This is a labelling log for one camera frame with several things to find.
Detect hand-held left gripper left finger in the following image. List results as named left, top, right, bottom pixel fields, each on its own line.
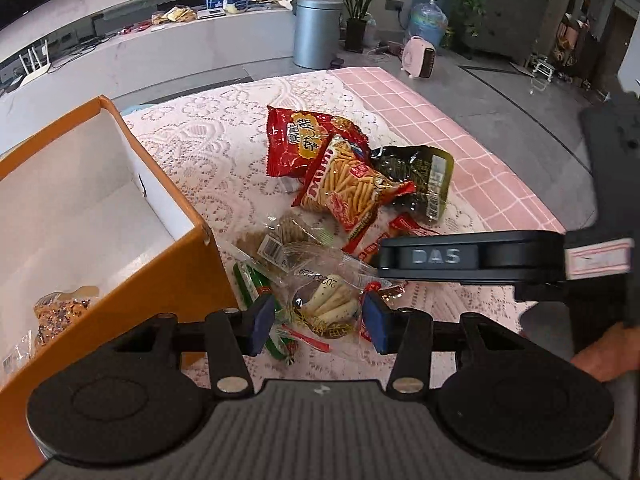
left=107, top=292, right=276, bottom=398

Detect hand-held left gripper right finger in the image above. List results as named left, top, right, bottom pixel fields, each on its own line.
left=361, top=290, right=527, bottom=401

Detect green snack packet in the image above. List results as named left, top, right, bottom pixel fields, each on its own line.
left=234, top=260, right=298, bottom=366

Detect clear bag of white sticks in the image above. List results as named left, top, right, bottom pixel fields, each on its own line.
left=280, top=242, right=401, bottom=346

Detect orange cardboard box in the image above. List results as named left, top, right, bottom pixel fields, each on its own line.
left=0, top=95, right=241, bottom=480

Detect clear brown cracker packet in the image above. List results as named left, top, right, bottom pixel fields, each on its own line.
left=235, top=212, right=333, bottom=276

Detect small red snack packet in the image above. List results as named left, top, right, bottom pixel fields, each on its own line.
left=342, top=212, right=443, bottom=266

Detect dark green snack bag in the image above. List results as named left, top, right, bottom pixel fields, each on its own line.
left=370, top=145, right=456, bottom=223

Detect orange fries snack bag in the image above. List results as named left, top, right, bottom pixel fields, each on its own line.
left=291, top=132, right=417, bottom=253

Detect red snack bag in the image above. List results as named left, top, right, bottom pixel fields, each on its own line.
left=265, top=105, right=371, bottom=181

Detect person's right hand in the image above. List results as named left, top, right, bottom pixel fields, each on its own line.
left=570, top=322, right=640, bottom=383

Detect pink checkered cloth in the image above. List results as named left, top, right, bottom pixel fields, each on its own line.
left=327, top=67, right=566, bottom=233

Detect small white stool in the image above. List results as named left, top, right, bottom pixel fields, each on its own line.
left=530, top=57, right=556, bottom=91

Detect white lace tablecloth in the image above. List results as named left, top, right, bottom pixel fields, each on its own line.
left=120, top=67, right=566, bottom=396

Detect clear mixed nut packet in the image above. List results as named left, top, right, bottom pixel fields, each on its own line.
left=0, top=285, right=103, bottom=376

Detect pink space heater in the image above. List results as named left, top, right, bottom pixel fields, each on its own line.
left=401, top=36, right=437, bottom=80

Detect dark grey cabinet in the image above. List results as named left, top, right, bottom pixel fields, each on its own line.
left=470, top=0, right=551, bottom=63

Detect blue water jug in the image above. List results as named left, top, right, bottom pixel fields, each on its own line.
left=407, top=0, right=449, bottom=51

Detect potted green plant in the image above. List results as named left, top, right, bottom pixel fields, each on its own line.
left=320, top=0, right=413, bottom=53

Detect white curved console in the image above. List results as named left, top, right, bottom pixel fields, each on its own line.
left=0, top=0, right=301, bottom=156

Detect silver trash can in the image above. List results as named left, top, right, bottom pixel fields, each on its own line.
left=291, top=0, right=346, bottom=70

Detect snack bags on console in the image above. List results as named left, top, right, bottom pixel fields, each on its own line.
left=151, top=5, right=198, bottom=26

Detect white router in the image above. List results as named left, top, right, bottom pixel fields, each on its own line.
left=19, top=40, right=51, bottom=86

